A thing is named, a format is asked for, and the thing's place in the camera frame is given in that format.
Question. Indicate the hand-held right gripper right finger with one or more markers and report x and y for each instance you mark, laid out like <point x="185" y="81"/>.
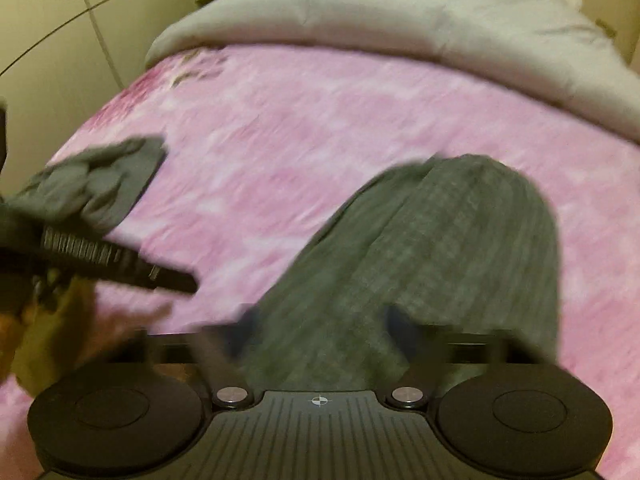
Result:
<point x="400" y="329"/>

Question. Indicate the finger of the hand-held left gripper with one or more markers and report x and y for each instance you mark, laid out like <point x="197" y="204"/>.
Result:
<point x="172" y="280"/>

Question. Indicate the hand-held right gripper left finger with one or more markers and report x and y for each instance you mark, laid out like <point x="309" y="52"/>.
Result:
<point x="243" y="334"/>

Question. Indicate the dark grey cloth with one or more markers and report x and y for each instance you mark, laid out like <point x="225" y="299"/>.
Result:
<point x="95" y="190"/>

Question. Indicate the grey checked fleece garment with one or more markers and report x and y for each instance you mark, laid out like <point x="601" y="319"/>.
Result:
<point x="415" y="260"/>

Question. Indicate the person's left hand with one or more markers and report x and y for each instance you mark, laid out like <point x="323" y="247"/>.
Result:
<point x="60" y="340"/>

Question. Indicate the pink floral bed sheet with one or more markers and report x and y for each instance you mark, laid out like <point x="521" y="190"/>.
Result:
<point x="280" y="130"/>

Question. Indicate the cream wardrobe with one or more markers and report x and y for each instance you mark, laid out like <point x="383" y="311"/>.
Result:
<point x="65" y="30"/>

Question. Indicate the light grey duvet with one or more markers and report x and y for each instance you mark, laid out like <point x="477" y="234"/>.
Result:
<point x="400" y="15"/>

